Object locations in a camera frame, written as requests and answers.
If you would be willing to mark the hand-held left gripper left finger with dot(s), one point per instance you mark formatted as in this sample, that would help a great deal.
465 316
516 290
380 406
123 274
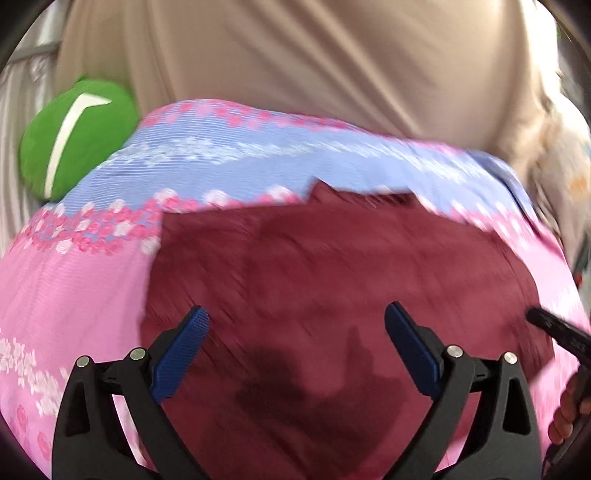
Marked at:
180 355

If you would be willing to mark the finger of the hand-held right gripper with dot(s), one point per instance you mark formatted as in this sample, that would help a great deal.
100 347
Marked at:
554 325

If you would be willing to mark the person's right hand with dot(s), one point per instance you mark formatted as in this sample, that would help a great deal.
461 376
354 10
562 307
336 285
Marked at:
572 406

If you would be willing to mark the white pleated curtain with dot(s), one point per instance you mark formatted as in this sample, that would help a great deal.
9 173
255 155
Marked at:
23 138

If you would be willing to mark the green plush pillow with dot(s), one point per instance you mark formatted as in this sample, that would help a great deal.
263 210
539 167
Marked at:
101 138

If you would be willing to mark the maroon puffer jacket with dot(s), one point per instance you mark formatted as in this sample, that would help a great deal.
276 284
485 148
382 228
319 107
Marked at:
323 277

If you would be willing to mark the pink floral bed sheet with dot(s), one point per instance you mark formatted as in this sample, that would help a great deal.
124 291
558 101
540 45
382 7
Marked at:
69 286

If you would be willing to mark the pale floral quilt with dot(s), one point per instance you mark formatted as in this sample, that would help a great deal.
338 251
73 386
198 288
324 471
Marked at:
568 175

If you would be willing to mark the metal rail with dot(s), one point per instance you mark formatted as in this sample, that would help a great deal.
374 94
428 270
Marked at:
37 53

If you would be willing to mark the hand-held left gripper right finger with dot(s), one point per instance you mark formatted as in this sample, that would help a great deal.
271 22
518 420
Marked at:
411 350

